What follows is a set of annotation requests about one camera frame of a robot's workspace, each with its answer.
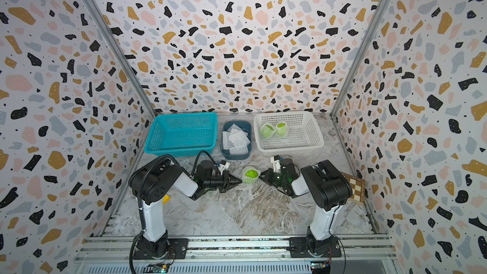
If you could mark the white foam net sleeve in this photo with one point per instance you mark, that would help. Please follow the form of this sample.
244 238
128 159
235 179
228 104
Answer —
282 129
267 130
243 172

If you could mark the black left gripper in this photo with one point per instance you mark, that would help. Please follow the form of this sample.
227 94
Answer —
228 186

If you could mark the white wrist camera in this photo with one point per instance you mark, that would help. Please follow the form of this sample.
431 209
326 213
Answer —
223 166
275 161

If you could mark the aluminium corner post right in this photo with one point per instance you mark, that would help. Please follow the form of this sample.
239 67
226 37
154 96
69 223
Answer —
369 36

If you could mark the wooden chessboard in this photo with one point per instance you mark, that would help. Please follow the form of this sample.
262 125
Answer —
358 188

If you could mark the aluminium corner post left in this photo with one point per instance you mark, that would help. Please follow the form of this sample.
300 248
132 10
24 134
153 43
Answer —
118 54

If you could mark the dark blue net bin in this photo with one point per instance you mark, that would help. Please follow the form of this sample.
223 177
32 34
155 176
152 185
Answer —
246 126

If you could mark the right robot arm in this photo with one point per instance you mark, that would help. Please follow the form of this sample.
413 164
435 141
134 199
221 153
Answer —
330 191

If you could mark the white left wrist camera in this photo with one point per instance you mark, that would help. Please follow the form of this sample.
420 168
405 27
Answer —
223 166

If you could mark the teal plastic basket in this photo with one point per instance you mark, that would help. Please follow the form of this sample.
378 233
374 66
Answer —
182 135

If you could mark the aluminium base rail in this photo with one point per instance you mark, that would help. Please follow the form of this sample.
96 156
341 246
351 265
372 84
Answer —
240 254

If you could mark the aluminium corner post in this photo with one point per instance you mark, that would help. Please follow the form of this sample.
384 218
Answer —
118 54
369 36

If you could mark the white foam nets pile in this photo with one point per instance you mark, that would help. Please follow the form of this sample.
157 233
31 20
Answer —
235 141

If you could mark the green custard apple dark spots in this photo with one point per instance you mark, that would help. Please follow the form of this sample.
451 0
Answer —
251 176

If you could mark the yellow triangular plastic block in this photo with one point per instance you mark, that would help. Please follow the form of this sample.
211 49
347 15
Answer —
166 199

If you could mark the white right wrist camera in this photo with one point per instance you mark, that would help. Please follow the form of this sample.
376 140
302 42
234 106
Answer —
275 161

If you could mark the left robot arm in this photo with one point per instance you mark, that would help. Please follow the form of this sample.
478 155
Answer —
151 183

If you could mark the white plastic basket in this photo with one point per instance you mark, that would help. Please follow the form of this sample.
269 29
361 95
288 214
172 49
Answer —
287 133

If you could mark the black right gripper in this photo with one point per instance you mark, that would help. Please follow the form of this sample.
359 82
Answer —
269 174

